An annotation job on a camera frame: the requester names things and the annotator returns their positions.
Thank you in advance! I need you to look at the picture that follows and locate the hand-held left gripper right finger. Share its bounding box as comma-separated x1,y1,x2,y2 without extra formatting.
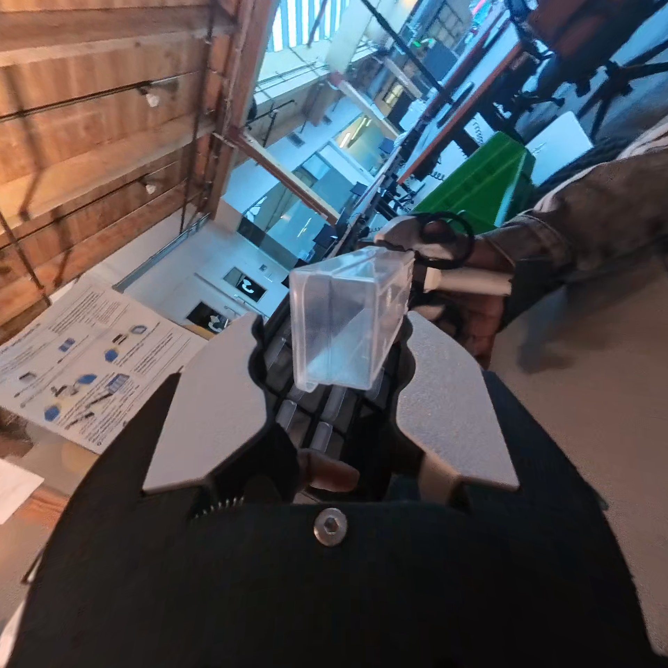
390,310,521,506

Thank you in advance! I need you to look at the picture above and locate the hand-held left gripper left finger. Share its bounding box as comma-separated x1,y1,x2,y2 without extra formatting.
142,312,302,499

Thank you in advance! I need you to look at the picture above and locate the green plastic bin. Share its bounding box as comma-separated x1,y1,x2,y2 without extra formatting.
411,130,537,237

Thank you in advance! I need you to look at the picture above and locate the clear plastic drawer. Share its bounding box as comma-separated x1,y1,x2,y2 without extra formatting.
288,246,414,392

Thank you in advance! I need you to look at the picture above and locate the person's right forearm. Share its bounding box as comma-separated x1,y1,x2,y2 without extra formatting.
491,149,668,335

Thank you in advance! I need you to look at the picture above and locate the person's right hand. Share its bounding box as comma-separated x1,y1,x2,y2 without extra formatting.
375,215,516,368

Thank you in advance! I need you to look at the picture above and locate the person's left hand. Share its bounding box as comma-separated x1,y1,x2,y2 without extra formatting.
299,450,361,494

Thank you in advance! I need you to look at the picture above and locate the black arrow sign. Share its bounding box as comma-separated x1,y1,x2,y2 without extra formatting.
187,302,233,335
223,267,268,303

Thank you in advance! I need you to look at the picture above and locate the printed instruction sheet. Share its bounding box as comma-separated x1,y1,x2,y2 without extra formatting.
0,284,207,455

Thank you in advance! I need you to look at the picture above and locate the long orange-edged desk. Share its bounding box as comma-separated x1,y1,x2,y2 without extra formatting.
394,8,528,184

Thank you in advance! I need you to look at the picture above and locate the white paper sheet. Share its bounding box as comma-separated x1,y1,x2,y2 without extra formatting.
0,459,45,525

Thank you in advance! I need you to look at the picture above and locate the black office chair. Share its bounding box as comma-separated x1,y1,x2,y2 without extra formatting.
503,0,668,113

